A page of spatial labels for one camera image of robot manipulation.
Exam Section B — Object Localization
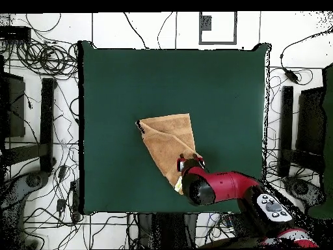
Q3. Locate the coil of black cables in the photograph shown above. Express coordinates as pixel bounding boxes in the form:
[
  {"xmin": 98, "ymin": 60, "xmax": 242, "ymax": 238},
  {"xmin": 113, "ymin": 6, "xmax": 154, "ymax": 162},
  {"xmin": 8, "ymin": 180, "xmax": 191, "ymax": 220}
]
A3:
[{"xmin": 15, "ymin": 38, "xmax": 79, "ymax": 80}]

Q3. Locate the dark green table cloth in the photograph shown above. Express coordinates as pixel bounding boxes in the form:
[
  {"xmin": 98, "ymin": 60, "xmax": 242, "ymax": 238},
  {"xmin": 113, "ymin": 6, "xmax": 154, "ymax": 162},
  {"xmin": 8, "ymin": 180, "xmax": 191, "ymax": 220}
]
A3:
[{"xmin": 77, "ymin": 40, "xmax": 273, "ymax": 215}]

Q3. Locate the long black power strip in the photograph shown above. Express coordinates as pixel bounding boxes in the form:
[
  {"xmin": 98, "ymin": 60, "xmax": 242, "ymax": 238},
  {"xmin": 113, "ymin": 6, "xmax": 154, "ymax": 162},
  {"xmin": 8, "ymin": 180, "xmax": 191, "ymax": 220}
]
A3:
[{"xmin": 69, "ymin": 179, "xmax": 82, "ymax": 223}]

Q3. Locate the dark grey square patch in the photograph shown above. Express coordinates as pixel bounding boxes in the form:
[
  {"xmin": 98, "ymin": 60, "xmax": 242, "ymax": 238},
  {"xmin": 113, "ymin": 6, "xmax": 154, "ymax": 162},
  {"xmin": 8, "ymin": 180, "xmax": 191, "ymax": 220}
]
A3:
[{"xmin": 201, "ymin": 15, "xmax": 213, "ymax": 31}]

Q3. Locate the long black floor cable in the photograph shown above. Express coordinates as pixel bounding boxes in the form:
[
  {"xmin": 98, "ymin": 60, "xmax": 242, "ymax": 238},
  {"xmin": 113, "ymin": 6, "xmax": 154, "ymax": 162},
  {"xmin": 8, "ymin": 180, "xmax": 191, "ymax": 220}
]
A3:
[{"xmin": 122, "ymin": 12, "xmax": 150, "ymax": 50}]

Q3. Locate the dark wheeled chair base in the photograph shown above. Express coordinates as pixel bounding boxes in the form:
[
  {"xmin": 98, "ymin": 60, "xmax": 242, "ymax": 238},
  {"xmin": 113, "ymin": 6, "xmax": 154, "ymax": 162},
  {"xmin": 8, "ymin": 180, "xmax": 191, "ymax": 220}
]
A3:
[
  {"xmin": 0, "ymin": 170, "xmax": 50, "ymax": 249},
  {"xmin": 282, "ymin": 176, "xmax": 327, "ymax": 209}
]

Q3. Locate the tan terry towel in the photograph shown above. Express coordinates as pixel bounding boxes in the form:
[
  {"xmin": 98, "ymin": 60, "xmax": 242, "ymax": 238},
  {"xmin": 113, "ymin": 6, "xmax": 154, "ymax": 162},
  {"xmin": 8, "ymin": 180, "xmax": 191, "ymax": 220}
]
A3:
[{"xmin": 135, "ymin": 113, "xmax": 204, "ymax": 195}]

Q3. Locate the black adapter cable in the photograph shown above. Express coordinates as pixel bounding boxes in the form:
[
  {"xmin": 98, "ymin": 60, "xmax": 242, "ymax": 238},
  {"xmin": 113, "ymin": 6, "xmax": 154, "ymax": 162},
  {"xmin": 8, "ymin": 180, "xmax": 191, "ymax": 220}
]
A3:
[{"xmin": 279, "ymin": 27, "xmax": 333, "ymax": 72}]

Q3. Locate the grey square floor frame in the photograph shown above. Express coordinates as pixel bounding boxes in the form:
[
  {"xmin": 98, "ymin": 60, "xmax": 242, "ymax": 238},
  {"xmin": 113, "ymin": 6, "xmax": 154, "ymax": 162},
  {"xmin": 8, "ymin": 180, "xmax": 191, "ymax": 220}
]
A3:
[{"xmin": 198, "ymin": 11, "xmax": 238, "ymax": 46}]

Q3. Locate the black power adapter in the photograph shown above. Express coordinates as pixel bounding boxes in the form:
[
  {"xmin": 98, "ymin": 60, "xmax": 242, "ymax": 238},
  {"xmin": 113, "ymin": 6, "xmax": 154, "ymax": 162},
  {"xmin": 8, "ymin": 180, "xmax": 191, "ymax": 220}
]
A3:
[{"xmin": 284, "ymin": 68, "xmax": 299, "ymax": 85}]

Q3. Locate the short black floor cable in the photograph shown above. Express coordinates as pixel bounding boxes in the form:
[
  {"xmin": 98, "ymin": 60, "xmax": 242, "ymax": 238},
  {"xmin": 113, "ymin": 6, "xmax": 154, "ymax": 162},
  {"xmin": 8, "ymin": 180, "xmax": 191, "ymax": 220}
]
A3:
[{"xmin": 157, "ymin": 12, "xmax": 174, "ymax": 49}]

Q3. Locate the black floor box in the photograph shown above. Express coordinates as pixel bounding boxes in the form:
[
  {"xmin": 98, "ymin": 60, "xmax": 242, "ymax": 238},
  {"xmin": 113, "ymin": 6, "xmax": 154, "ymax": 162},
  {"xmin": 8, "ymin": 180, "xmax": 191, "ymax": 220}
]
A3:
[{"xmin": 227, "ymin": 212, "xmax": 248, "ymax": 235}]

